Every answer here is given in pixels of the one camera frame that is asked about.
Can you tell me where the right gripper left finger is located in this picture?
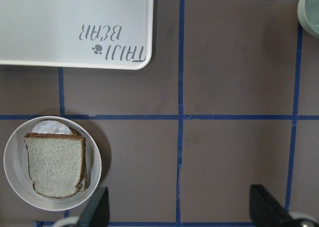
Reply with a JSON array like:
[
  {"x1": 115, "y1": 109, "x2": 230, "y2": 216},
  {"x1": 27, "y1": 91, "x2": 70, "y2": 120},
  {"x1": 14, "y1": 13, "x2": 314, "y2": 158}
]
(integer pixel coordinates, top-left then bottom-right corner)
[{"x1": 77, "y1": 187, "x2": 109, "y2": 227}]

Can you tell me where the light green bowl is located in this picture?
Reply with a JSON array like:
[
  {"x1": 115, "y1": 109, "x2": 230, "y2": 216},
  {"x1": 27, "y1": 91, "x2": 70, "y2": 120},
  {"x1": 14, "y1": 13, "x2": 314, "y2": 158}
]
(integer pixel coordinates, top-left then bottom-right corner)
[{"x1": 297, "y1": 0, "x2": 319, "y2": 38}]

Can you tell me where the white bear tray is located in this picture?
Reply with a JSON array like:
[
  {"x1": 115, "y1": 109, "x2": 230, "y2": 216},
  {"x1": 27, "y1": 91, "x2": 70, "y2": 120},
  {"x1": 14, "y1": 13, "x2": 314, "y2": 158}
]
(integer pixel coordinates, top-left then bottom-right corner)
[{"x1": 0, "y1": 0, "x2": 154, "y2": 70}]

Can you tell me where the fried egg toy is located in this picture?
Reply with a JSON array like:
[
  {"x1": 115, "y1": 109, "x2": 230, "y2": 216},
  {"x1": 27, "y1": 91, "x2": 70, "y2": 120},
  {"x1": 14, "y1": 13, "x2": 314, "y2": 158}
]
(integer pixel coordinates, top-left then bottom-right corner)
[{"x1": 32, "y1": 120, "x2": 72, "y2": 135}]

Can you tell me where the white round plate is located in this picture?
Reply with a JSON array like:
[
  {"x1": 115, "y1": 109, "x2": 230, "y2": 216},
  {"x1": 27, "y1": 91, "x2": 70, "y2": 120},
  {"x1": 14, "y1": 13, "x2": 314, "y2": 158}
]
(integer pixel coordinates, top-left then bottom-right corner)
[{"x1": 3, "y1": 116, "x2": 102, "y2": 211}]

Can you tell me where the bread slice bottom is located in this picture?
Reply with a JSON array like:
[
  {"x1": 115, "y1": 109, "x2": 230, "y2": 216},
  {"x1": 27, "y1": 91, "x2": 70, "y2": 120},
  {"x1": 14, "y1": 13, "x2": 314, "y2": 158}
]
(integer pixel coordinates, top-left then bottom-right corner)
[{"x1": 80, "y1": 142, "x2": 90, "y2": 192}]

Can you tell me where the bread slice top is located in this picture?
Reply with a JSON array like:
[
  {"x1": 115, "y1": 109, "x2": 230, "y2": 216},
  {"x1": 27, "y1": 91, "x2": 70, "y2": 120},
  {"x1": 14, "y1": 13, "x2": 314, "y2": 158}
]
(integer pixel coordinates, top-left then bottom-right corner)
[{"x1": 24, "y1": 133, "x2": 88, "y2": 199}]

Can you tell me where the bread slice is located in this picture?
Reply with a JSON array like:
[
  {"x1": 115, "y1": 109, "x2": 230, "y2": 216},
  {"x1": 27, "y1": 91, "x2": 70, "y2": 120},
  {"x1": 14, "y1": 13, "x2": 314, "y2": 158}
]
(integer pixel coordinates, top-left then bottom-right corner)
[
  {"x1": 80, "y1": 142, "x2": 90, "y2": 192},
  {"x1": 24, "y1": 133, "x2": 88, "y2": 199}
]

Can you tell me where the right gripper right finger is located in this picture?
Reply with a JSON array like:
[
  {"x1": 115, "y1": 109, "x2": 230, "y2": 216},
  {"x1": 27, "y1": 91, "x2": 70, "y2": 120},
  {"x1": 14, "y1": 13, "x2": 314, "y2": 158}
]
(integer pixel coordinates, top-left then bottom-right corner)
[{"x1": 249, "y1": 184, "x2": 293, "y2": 227}]

